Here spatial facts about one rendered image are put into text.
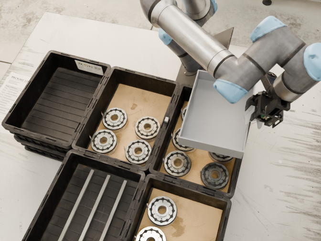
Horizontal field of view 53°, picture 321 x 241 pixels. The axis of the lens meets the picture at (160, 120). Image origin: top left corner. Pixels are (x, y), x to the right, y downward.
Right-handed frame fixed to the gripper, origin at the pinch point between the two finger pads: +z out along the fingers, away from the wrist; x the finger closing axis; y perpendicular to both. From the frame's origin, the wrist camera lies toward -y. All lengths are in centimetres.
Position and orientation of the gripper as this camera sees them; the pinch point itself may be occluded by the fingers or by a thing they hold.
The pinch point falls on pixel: (249, 116)
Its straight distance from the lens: 106.4
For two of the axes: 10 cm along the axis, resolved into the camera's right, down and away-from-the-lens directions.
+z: -2.4, 4.2, 8.8
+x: 9.5, 2.9, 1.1
